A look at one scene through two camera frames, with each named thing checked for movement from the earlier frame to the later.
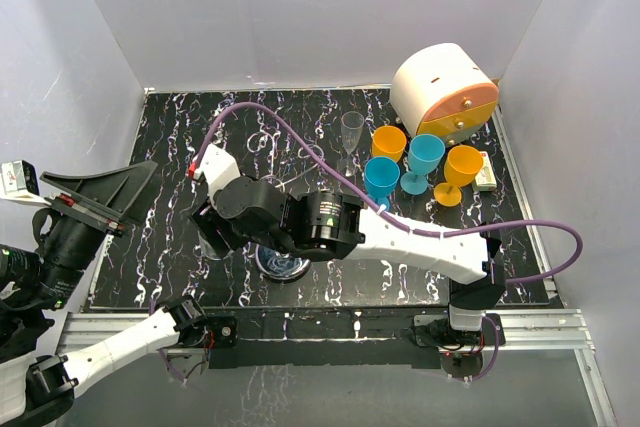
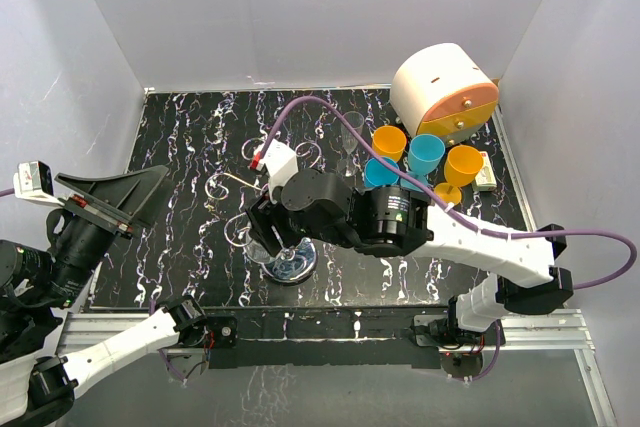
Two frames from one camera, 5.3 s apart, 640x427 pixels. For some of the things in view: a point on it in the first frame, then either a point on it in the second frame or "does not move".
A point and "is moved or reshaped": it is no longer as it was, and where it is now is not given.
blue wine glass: x=424 y=157 does not move
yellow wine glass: x=462 y=166 does not move
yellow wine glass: x=388 y=141 does not move
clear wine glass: x=206 y=249 is moved or reshaped
